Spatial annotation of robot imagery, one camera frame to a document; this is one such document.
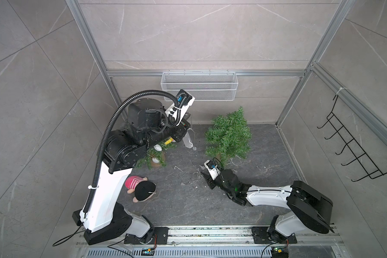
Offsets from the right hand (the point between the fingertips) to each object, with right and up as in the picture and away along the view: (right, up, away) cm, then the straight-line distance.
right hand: (206, 170), depth 83 cm
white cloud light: (-24, +12, -5) cm, 28 cm away
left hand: (-8, +26, -32) cm, 42 cm away
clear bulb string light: (-5, -4, +9) cm, 11 cm away
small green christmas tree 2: (+10, +18, -6) cm, 22 cm away
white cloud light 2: (-29, +4, +5) cm, 30 cm away
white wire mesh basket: (+2, +50, +17) cm, 53 cm away
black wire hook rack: (+60, +5, -25) cm, 66 cm away
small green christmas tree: (-33, +3, +5) cm, 34 cm away
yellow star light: (-20, +16, +2) cm, 25 cm away
